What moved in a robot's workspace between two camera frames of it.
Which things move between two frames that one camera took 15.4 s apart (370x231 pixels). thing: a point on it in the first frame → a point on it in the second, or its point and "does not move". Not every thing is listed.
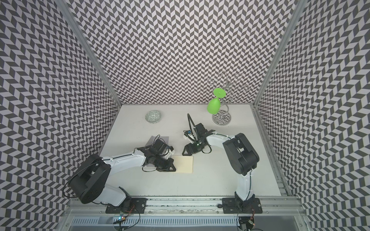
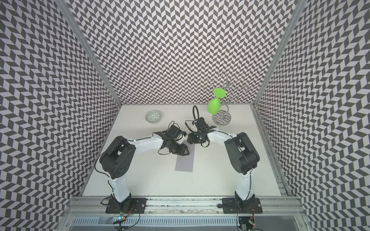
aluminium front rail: x=192 y=205 does not move
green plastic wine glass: x=214 y=105 does not move
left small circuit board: x=121 y=218 does not move
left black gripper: x=166 y=169 → x=182 y=150
